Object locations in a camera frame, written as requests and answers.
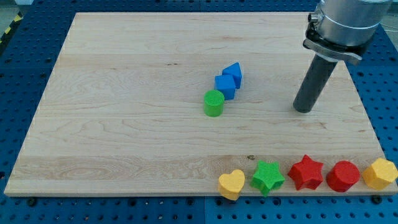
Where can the yellow heart block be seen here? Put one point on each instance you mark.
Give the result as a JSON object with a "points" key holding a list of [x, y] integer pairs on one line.
{"points": [[230, 185]]}

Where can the green cylinder block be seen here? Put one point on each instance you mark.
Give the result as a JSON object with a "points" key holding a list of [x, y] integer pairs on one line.
{"points": [[213, 103]]}

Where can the red cylinder block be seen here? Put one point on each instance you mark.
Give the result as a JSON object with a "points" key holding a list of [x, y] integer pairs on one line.
{"points": [[343, 176]]}

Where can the blue cube block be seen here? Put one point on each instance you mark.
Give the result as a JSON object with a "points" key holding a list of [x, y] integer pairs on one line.
{"points": [[226, 85]]}

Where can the red star block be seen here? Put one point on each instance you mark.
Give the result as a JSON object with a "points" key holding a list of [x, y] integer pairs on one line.
{"points": [[306, 174]]}

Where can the yellow hexagon block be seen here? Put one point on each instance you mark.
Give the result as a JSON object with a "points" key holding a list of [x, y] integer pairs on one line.
{"points": [[380, 174]]}

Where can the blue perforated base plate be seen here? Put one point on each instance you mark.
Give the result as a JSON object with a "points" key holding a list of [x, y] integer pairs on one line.
{"points": [[28, 60]]}

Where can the blue triangle block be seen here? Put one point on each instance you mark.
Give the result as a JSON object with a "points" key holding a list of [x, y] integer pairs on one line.
{"points": [[235, 71]]}

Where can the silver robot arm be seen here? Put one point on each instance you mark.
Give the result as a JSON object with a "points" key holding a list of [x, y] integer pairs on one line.
{"points": [[343, 29]]}

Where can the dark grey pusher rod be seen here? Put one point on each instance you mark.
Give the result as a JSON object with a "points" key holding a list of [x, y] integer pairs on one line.
{"points": [[315, 80]]}

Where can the green star block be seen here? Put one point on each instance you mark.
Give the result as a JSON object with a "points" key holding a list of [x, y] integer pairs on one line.
{"points": [[267, 177]]}

